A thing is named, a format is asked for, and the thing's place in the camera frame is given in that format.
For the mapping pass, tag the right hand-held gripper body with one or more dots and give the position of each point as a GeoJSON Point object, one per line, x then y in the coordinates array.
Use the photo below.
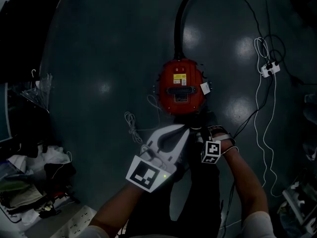
{"type": "Point", "coordinates": [211, 151]}

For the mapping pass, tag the person's right hand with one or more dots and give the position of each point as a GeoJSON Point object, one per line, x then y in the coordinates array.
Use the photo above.
{"type": "Point", "coordinates": [219, 132]}

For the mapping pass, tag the printed white floor sheet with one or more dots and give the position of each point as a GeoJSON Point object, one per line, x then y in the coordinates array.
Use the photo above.
{"type": "Point", "coordinates": [74, 222]}

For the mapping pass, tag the red vacuum cleaner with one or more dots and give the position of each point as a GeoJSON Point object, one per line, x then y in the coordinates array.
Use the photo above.
{"type": "Point", "coordinates": [182, 88]}

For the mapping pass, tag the person's black trousers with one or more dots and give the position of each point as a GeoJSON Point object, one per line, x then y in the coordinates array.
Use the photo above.
{"type": "Point", "coordinates": [193, 199]}

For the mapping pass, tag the white power strip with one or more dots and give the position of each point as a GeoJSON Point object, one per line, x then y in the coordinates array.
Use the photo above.
{"type": "Point", "coordinates": [270, 69]}

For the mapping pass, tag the white tag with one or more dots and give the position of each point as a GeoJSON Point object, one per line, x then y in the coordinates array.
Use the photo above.
{"type": "Point", "coordinates": [205, 88]}

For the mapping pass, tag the person's right forearm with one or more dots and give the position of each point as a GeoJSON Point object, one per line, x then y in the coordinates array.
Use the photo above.
{"type": "Point", "coordinates": [245, 182]}

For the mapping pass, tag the person's left forearm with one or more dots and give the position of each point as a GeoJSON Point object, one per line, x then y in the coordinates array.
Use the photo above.
{"type": "Point", "coordinates": [116, 207]}

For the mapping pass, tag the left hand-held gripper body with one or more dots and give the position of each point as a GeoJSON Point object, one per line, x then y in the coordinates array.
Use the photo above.
{"type": "Point", "coordinates": [146, 173]}

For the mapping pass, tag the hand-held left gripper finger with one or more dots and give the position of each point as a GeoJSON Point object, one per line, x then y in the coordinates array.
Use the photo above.
{"type": "Point", "coordinates": [179, 147]}
{"type": "Point", "coordinates": [154, 137]}

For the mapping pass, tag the transparent umbrella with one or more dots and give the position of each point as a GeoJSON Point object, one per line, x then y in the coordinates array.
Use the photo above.
{"type": "Point", "coordinates": [39, 90]}

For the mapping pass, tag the pile of clothes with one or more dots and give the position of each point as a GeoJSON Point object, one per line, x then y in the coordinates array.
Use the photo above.
{"type": "Point", "coordinates": [32, 180]}

